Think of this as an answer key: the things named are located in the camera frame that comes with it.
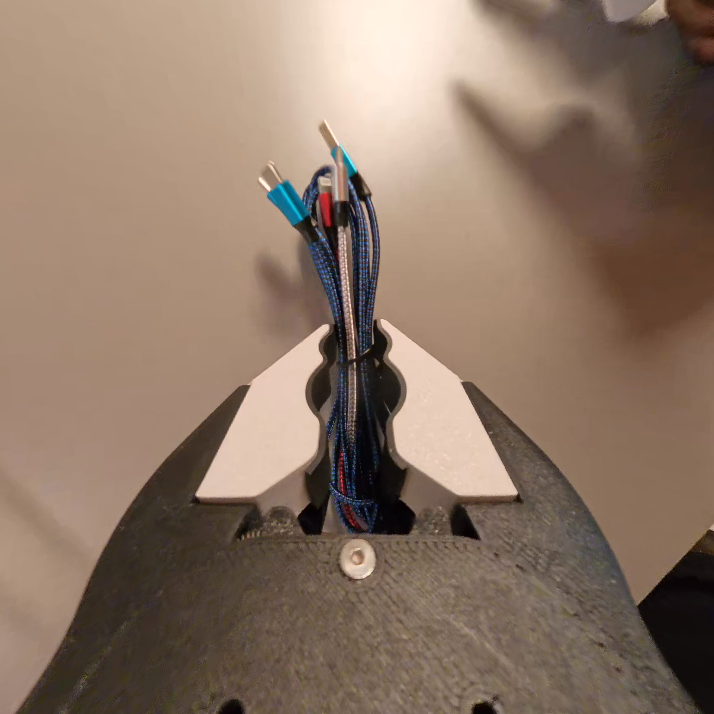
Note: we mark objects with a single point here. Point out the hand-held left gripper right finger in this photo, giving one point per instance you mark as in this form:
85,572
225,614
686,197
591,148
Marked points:
446,440

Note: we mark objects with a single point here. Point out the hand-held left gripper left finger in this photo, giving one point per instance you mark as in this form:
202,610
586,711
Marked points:
262,440

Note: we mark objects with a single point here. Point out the person's right hand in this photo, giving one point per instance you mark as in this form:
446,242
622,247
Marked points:
694,30

